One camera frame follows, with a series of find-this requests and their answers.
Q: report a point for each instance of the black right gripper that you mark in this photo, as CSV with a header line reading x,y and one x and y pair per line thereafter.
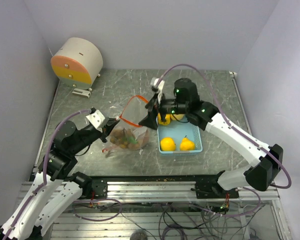
x,y
153,106

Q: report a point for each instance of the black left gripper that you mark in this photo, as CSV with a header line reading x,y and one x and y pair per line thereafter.
x,y
107,128

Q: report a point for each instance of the brown round fruit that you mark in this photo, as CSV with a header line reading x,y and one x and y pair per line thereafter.
x,y
143,139

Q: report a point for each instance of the clear orange zip top bag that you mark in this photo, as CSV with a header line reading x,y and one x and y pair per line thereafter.
x,y
133,112

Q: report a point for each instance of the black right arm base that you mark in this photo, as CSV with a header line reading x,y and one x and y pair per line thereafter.
x,y
206,187

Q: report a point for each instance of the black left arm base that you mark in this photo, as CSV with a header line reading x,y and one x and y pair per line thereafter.
x,y
92,187

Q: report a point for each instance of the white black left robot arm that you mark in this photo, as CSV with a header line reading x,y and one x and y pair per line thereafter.
x,y
38,210

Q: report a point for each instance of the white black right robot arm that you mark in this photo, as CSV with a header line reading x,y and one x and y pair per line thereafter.
x,y
263,160

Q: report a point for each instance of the yellow bell pepper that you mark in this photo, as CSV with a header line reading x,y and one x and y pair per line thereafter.
x,y
166,120

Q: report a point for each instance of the orange fruit left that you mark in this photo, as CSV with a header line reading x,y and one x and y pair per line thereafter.
x,y
167,144

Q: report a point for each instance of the orange fruit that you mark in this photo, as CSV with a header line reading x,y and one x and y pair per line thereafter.
x,y
167,144
187,145

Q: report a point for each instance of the yellow lemon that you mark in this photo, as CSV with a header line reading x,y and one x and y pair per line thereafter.
x,y
176,117

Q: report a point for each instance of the light blue plastic basket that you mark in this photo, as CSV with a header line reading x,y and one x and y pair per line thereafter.
x,y
177,131

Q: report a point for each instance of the orange fruit right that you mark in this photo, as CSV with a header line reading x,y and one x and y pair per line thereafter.
x,y
187,145

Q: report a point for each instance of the cream cylindrical drawer box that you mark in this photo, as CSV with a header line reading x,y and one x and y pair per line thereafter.
x,y
77,63

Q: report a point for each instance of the white corner clip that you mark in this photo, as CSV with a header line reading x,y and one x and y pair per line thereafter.
x,y
233,74

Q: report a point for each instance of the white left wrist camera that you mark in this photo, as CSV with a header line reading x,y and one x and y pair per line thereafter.
x,y
97,119

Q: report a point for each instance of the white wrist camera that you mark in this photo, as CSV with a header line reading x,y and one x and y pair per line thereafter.
x,y
158,87
97,119

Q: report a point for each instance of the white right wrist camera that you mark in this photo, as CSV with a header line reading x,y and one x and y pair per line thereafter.
x,y
158,87

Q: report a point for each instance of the small white metal bracket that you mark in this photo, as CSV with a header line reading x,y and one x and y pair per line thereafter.
x,y
81,93

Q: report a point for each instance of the aluminium rail frame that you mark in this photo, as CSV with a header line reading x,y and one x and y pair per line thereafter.
x,y
169,211

